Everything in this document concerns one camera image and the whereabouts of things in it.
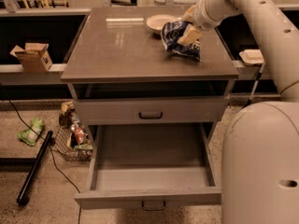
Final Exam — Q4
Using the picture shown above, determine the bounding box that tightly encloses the black metal frame leg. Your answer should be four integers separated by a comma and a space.
0, 131, 53, 206

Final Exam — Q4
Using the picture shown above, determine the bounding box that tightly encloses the wire basket with snacks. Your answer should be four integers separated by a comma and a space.
54, 101, 93, 161

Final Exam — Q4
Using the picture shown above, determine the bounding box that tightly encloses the blue chip bag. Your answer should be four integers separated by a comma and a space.
161, 21, 201, 61

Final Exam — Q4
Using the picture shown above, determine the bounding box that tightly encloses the white paper bowl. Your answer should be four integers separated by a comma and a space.
146, 14, 178, 35

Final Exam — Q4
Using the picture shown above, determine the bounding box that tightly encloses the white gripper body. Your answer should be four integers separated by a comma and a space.
192, 0, 221, 31

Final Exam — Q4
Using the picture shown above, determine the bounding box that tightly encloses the grabber reacher tool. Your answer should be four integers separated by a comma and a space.
243, 63, 265, 107

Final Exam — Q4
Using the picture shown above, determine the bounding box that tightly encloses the white takeout tray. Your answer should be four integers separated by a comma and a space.
239, 49, 264, 66

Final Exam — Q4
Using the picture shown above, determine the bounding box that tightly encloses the black floor cable left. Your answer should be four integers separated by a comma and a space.
0, 81, 82, 224

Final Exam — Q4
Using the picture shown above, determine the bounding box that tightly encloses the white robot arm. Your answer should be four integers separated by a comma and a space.
183, 0, 299, 224

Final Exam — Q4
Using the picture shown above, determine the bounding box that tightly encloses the grey drawer cabinet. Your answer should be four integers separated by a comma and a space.
60, 5, 240, 211

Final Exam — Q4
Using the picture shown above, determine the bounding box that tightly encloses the green snack bag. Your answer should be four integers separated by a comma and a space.
17, 118, 44, 147

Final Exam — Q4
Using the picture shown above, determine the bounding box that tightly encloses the open cardboard box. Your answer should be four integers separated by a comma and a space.
10, 43, 52, 73

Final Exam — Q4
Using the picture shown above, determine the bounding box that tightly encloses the closed grey top drawer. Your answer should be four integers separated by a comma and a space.
74, 97, 228, 125

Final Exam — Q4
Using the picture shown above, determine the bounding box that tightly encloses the open grey middle drawer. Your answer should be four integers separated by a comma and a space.
75, 123, 221, 211

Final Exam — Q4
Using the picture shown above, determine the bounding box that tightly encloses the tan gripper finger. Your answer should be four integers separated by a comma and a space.
178, 23, 202, 46

